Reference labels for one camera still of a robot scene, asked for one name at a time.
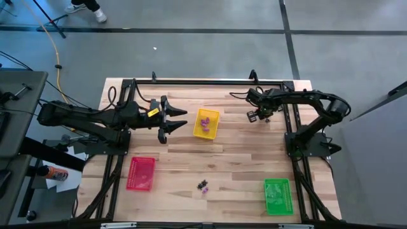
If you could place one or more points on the black aluminium rig frame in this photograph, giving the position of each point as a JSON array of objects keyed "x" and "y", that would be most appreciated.
[{"x": 178, "y": 82}]

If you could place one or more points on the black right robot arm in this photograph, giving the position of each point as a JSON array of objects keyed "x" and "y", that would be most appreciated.
[{"x": 305, "y": 97}]

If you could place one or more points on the person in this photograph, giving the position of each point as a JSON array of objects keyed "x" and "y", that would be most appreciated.
[{"x": 86, "y": 4}]

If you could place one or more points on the orange can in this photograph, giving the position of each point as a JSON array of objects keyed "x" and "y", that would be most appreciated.
[{"x": 57, "y": 174}]

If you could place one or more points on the green plastic basket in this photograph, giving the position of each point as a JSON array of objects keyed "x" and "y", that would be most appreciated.
[{"x": 280, "y": 203}]

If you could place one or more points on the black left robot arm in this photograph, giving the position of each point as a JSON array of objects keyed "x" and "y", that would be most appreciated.
[{"x": 79, "y": 116}]

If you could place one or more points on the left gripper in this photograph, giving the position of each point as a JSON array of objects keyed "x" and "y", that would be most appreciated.
[{"x": 149, "y": 122}]

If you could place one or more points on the black frame hook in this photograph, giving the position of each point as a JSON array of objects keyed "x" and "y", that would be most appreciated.
[
  {"x": 154, "y": 77},
  {"x": 253, "y": 76}
]

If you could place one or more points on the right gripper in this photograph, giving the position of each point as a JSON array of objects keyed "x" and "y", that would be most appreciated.
[{"x": 265, "y": 112}]

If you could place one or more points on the yellow label tag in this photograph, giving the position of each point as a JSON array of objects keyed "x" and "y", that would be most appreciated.
[{"x": 153, "y": 112}]

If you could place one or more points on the black tripod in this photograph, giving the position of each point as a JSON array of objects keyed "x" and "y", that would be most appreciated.
[{"x": 51, "y": 21}]

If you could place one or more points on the black support beam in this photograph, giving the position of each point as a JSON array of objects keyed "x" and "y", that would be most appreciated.
[{"x": 51, "y": 154}]

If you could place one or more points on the black knob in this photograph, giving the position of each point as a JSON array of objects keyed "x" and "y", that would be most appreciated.
[{"x": 31, "y": 216}]

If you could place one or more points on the white paper sheets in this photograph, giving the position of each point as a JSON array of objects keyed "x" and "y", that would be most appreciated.
[{"x": 71, "y": 181}]

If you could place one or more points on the grey panel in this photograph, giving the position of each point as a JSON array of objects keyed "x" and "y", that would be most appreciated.
[{"x": 375, "y": 175}]

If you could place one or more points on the person's white shoe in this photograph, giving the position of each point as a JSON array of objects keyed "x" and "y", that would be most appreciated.
[
  {"x": 100, "y": 15},
  {"x": 71, "y": 8}
]

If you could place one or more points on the silver metal bracket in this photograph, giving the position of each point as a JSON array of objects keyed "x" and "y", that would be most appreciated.
[
  {"x": 295, "y": 226},
  {"x": 119, "y": 225}
]

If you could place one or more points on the black bar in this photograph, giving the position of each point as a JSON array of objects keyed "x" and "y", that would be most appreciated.
[{"x": 397, "y": 90}]

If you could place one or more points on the black plastic spider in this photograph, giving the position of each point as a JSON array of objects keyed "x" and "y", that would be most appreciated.
[
  {"x": 199, "y": 186},
  {"x": 204, "y": 183}
]

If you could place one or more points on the red plastic basket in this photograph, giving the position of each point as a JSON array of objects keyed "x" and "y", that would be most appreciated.
[{"x": 140, "y": 173}]

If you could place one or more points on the yellow plastic basket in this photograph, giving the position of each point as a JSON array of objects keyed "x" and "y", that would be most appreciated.
[{"x": 197, "y": 132}]

